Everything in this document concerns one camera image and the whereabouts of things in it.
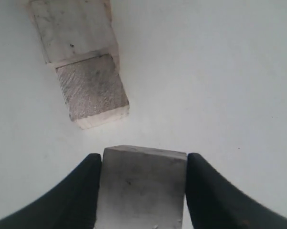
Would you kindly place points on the third largest wooden cube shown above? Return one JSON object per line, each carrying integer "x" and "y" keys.
{"x": 93, "y": 91}

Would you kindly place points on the second largest wooden cube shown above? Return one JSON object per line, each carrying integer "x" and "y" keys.
{"x": 71, "y": 31}

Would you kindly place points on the smallest wooden cube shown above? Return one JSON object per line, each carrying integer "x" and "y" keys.
{"x": 141, "y": 188}

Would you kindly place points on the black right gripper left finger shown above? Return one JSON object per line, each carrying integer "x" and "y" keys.
{"x": 72, "y": 204}

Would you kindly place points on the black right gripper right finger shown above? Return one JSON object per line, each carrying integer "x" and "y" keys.
{"x": 214, "y": 203}

